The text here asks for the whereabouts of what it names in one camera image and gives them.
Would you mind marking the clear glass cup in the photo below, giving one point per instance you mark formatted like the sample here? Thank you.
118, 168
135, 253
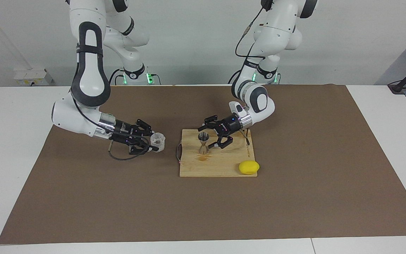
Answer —
158, 141

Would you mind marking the yellow lemon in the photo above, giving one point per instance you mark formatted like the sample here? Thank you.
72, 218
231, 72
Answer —
248, 167

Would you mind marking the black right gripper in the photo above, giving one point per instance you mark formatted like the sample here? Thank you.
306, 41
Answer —
127, 132

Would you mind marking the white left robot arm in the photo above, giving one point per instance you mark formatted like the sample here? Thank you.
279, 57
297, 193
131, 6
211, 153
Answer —
277, 28

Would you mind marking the white wall power strip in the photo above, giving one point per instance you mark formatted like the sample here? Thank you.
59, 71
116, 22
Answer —
30, 76

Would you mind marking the steel double jigger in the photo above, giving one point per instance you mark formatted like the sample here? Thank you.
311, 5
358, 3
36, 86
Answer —
203, 146

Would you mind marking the bamboo cutting board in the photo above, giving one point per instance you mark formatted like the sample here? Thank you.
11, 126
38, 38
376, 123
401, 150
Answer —
224, 158

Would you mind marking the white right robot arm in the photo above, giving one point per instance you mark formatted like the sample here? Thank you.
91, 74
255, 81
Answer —
90, 70

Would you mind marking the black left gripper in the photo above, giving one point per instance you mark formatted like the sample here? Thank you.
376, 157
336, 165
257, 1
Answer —
229, 127

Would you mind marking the brown table mat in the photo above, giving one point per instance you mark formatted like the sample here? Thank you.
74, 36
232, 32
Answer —
118, 204

